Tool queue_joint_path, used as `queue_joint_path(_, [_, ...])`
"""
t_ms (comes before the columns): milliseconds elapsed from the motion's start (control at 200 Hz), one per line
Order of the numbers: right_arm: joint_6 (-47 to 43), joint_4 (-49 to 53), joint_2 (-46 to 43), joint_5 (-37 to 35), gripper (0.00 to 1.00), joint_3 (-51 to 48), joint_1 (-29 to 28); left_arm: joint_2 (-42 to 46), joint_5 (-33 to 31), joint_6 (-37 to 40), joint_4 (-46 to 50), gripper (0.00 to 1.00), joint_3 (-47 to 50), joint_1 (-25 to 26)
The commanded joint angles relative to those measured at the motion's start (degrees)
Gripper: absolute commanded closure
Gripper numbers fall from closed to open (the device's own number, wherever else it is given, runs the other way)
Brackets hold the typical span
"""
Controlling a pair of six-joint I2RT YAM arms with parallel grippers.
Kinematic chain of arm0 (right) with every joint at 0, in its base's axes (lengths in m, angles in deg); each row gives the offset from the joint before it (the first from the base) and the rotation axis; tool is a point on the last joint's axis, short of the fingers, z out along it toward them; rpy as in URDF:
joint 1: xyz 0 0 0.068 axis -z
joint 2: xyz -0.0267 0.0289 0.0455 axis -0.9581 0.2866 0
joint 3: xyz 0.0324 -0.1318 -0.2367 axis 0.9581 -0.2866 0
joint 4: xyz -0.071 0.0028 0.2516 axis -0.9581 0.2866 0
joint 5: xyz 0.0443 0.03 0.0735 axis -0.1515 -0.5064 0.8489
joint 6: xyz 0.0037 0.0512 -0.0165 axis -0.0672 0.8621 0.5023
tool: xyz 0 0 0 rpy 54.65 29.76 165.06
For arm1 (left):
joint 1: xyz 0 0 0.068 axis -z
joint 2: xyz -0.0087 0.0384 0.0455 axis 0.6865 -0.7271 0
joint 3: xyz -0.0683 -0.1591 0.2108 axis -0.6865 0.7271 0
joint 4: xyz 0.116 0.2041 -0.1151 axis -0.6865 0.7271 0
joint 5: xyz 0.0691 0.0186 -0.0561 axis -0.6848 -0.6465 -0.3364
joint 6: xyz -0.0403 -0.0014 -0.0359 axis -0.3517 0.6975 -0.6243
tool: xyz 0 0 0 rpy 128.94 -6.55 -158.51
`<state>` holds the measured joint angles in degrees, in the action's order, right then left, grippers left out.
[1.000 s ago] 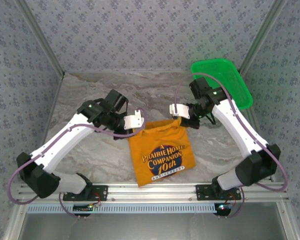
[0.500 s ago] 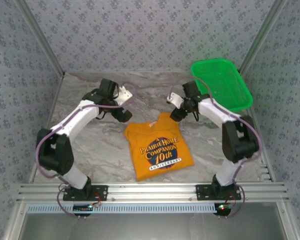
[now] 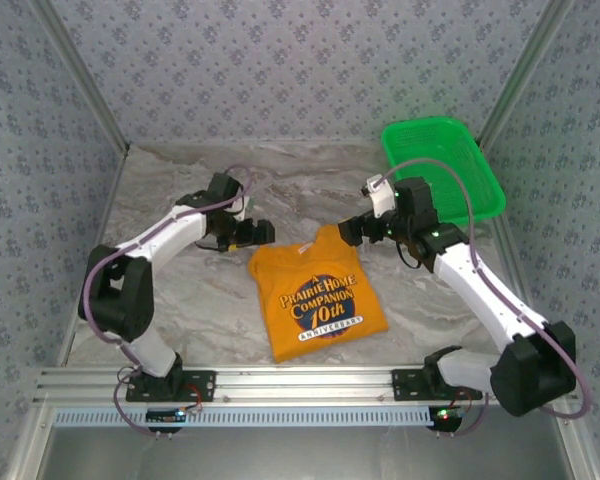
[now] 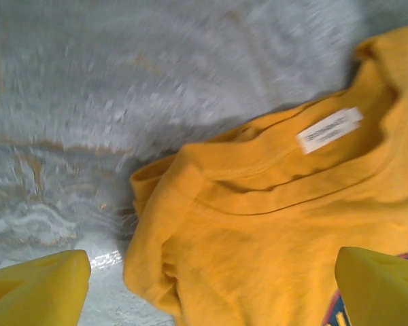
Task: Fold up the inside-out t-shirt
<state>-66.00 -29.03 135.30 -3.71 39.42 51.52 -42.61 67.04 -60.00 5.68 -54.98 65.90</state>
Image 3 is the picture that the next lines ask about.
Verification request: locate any orange printed t-shirt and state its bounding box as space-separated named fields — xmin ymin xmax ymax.
xmin=247 ymin=223 xmax=391 ymax=365

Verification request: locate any green plastic basket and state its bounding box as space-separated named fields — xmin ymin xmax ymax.
xmin=380 ymin=115 xmax=508 ymax=228

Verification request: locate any small circuit board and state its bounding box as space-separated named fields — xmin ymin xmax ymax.
xmin=145 ymin=408 xmax=188 ymax=433
xmin=428 ymin=405 xmax=465 ymax=433

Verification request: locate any grey metal shelf plate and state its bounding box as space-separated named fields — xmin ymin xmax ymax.
xmin=39 ymin=425 xmax=579 ymax=480

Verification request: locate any aluminium table edge rail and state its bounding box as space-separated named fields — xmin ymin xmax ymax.
xmin=54 ymin=147 xmax=131 ymax=369
xmin=478 ymin=145 xmax=554 ymax=365

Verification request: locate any aluminium mounting rail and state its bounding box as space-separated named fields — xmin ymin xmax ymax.
xmin=32 ymin=363 xmax=580 ymax=405

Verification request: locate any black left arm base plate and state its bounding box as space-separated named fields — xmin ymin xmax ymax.
xmin=125 ymin=368 xmax=218 ymax=403

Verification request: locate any thin red wire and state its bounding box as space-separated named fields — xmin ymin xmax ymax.
xmin=182 ymin=383 xmax=205 ymax=415
xmin=452 ymin=387 xmax=483 ymax=409

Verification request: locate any aluminium frame post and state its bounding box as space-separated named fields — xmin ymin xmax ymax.
xmin=476 ymin=0 xmax=577 ymax=150
xmin=28 ymin=0 xmax=132 ymax=155

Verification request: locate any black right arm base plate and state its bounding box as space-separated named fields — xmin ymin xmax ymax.
xmin=390 ymin=368 xmax=484 ymax=403

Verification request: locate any grey slotted cable duct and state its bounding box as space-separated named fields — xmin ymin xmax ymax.
xmin=53 ymin=405 xmax=439 ymax=428

